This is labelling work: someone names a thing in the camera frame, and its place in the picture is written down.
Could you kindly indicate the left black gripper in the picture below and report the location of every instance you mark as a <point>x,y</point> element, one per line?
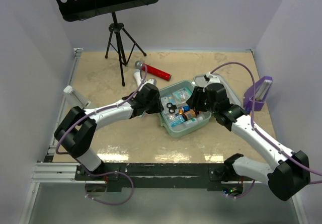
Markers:
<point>158,108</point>

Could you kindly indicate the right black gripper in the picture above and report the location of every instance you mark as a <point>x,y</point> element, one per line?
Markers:
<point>194,101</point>

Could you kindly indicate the bandage scissors with black handles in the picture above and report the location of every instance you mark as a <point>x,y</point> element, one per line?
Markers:
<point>171,107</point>

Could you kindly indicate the white plastic medicine bottle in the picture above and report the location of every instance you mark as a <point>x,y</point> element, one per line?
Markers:
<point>194,121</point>

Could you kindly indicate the brown bottle with orange cap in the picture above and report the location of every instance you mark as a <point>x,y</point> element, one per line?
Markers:
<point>188,114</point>

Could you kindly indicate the teal adhesive tape packet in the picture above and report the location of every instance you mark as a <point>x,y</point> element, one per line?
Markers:
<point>182,95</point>

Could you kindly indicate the mint green medicine kit case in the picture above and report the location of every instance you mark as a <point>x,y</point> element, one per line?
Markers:
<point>198,81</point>

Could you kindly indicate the blue cotton swab pouch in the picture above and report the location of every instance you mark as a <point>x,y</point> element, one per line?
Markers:
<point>174,120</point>

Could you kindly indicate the alcohol pad packet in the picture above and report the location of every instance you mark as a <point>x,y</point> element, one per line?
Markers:
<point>166,99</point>

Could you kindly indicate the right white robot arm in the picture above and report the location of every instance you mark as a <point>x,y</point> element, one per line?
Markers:
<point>285,171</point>

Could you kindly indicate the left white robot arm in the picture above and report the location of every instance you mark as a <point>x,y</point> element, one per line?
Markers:
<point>77,129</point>

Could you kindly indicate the white toy microphone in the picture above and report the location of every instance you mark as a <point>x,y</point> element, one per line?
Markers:
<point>138,77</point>

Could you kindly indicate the red toy microphone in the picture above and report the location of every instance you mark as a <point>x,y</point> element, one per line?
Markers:
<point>154,71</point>

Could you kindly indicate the purple plastic stand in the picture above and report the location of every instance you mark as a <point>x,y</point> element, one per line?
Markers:
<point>257,93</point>

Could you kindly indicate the white plastic stand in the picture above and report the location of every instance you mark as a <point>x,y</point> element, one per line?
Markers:
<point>75,98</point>

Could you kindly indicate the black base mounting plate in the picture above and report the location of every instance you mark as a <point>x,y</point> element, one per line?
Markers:
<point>116,176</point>

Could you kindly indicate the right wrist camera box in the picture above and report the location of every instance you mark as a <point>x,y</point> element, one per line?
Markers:
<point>211,79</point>

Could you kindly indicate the aluminium frame rail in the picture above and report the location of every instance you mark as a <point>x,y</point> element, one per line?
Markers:
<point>48,172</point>

